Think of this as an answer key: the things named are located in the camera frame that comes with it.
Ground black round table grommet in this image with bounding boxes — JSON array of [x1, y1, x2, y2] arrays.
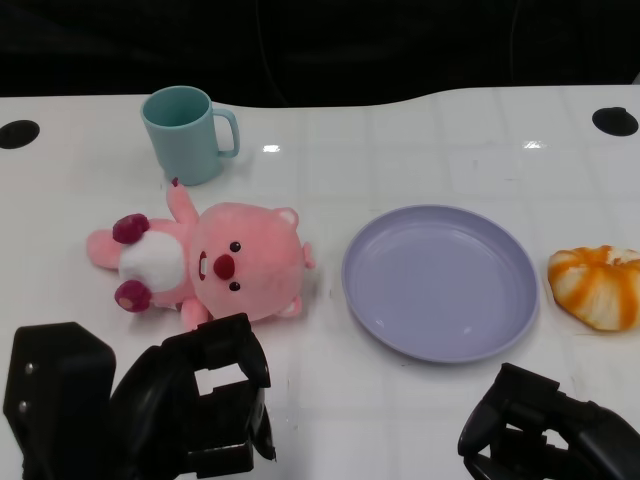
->
[[591, 106, 640, 136], [0, 119, 41, 149]]

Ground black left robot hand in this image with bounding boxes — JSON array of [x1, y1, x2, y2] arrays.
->
[[2, 312, 278, 480]]

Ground orange striped bread toy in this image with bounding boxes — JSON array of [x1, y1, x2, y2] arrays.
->
[[547, 244, 640, 333]]

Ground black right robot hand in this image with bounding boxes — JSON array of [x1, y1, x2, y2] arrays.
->
[[457, 362, 640, 480]]

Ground teal plastic mug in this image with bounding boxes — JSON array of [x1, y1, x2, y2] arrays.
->
[[140, 85, 240, 187]]

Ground pink plush beaver doll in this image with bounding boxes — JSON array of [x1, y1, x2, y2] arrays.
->
[[85, 177, 317, 332]]

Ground purple plastic plate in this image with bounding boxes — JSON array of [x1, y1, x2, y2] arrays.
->
[[341, 203, 541, 364]]

